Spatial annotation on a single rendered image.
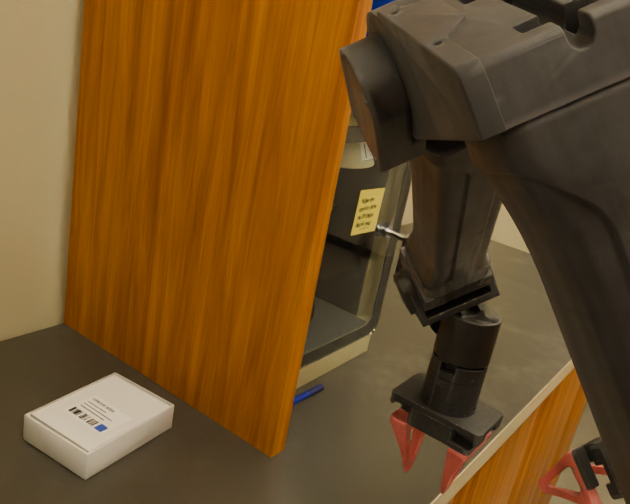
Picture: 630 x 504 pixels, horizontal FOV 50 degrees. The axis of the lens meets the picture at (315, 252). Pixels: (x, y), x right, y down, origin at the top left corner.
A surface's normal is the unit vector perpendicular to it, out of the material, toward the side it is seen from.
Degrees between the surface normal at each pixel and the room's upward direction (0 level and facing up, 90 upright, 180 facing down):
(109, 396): 0
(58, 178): 90
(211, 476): 0
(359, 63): 57
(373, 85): 82
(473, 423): 0
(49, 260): 90
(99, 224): 90
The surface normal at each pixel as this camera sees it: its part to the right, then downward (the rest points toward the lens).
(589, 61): 0.04, 0.17
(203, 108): -0.59, 0.17
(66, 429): 0.18, -0.93
